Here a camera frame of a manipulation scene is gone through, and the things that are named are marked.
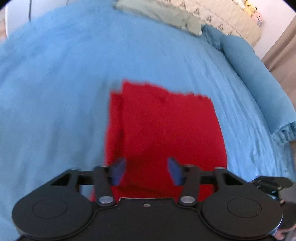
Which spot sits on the person's right hand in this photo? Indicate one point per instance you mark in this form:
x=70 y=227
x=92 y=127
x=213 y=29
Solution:
x=285 y=234

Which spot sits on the white wardrobe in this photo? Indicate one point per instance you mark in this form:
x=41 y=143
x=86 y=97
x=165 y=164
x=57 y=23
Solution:
x=17 y=13

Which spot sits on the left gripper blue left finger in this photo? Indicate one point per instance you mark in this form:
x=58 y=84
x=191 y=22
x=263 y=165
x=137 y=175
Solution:
x=104 y=177

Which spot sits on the beige curtain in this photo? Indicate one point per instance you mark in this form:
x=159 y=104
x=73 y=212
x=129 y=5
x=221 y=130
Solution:
x=280 y=60

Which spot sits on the blue bed sheet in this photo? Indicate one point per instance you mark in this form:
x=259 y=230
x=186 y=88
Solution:
x=56 y=75

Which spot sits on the red long-sleeve sweater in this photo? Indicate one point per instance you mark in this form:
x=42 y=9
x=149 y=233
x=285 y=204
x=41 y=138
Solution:
x=147 y=125

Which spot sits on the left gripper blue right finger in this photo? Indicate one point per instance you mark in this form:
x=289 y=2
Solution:
x=189 y=178

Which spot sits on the folded blue duvet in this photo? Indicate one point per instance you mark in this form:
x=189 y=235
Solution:
x=274 y=103

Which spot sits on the green pillow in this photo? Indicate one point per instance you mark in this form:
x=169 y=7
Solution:
x=163 y=13

